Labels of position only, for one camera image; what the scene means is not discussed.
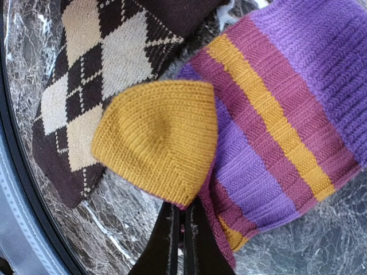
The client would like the brown argyle sock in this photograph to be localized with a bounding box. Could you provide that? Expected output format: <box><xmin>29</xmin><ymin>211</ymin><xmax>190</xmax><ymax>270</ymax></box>
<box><xmin>32</xmin><ymin>0</ymin><xmax>224</xmax><ymax>208</ymax></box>

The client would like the black front rail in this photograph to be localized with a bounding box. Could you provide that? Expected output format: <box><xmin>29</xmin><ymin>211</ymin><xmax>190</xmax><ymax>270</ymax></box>
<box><xmin>0</xmin><ymin>0</ymin><xmax>87</xmax><ymax>275</ymax></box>

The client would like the white slotted cable duct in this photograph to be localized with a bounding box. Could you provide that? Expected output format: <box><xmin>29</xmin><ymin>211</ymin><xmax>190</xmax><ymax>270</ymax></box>
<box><xmin>0</xmin><ymin>148</ymin><xmax>55</xmax><ymax>275</ymax></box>

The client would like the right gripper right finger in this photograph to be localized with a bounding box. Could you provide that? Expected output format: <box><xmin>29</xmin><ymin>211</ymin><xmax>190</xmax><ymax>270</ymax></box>
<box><xmin>182</xmin><ymin>198</ymin><xmax>235</xmax><ymax>275</ymax></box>

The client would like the maroon striped sock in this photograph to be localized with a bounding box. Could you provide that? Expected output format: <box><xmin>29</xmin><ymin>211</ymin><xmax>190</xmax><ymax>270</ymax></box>
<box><xmin>91</xmin><ymin>1</ymin><xmax>366</xmax><ymax>268</ymax></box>

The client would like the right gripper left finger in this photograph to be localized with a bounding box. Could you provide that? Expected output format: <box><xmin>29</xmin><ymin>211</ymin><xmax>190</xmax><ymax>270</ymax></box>
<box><xmin>128</xmin><ymin>202</ymin><xmax>180</xmax><ymax>275</ymax></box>

